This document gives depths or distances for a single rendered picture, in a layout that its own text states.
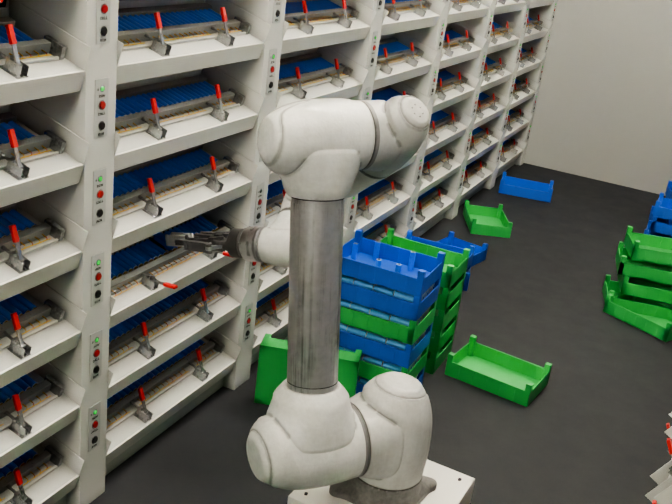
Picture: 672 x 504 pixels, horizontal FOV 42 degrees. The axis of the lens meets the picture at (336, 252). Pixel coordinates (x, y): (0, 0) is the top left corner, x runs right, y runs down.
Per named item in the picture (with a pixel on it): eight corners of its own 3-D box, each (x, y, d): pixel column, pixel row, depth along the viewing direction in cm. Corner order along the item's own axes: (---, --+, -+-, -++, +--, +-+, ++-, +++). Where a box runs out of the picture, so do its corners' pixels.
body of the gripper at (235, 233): (253, 224, 222) (222, 223, 226) (236, 233, 215) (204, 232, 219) (256, 252, 224) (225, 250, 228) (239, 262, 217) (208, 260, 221)
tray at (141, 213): (247, 194, 248) (263, 152, 241) (106, 255, 196) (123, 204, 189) (191, 158, 253) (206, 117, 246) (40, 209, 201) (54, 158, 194)
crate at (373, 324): (433, 321, 278) (437, 299, 275) (411, 345, 261) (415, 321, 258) (348, 295, 289) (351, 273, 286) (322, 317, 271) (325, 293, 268)
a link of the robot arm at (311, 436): (369, 492, 174) (269, 516, 163) (331, 458, 187) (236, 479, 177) (387, 101, 157) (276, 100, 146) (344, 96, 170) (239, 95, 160)
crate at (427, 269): (441, 275, 272) (446, 252, 269) (420, 297, 255) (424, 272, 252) (354, 251, 283) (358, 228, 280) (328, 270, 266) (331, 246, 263)
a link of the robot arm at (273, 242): (267, 274, 218) (284, 232, 225) (322, 278, 212) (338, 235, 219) (250, 248, 210) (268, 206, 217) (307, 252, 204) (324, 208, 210)
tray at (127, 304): (241, 256, 255) (252, 229, 250) (104, 331, 203) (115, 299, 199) (188, 221, 260) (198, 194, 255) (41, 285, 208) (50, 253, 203)
